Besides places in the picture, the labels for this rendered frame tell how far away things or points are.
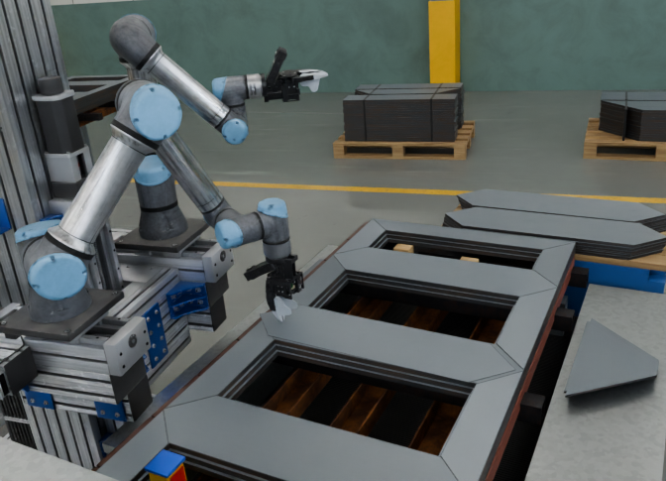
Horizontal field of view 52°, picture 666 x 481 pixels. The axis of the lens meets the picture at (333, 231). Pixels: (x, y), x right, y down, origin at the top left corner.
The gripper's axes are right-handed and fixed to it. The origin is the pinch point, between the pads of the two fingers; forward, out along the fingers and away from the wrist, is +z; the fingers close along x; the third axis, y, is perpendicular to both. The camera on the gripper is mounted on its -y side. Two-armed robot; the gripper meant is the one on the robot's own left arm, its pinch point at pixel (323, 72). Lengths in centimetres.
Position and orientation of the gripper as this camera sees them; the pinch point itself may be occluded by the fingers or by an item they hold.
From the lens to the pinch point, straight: 221.0
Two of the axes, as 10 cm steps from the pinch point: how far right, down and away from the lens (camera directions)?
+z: 9.9, -1.2, 0.9
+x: 1.4, 5.0, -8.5
